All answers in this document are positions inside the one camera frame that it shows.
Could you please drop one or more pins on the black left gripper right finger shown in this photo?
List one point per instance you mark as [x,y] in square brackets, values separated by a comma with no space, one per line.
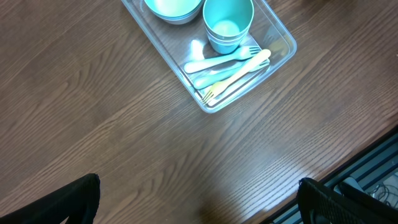
[320,204]

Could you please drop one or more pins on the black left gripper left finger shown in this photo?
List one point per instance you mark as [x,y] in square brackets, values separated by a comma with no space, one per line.
[76,202]

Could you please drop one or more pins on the green plastic fork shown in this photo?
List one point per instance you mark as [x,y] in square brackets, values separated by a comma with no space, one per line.
[211,78]

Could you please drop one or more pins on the yellow plastic fork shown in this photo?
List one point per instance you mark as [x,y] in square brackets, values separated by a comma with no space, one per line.
[219,87]

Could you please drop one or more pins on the blue plastic fork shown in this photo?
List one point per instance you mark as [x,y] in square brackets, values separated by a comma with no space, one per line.
[241,53]

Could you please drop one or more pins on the blue plastic cup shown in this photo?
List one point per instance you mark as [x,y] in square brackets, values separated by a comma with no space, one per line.
[224,48]

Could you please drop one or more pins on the blue plastic bowl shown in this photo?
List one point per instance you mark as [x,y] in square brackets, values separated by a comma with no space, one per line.
[161,16]

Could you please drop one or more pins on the green plastic bowl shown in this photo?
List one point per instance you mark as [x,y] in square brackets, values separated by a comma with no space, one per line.
[172,8]

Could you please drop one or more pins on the green plastic cup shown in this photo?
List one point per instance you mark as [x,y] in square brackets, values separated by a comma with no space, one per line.
[228,19]

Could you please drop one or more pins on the clear plastic container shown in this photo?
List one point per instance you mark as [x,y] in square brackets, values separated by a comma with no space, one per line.
[179,44]

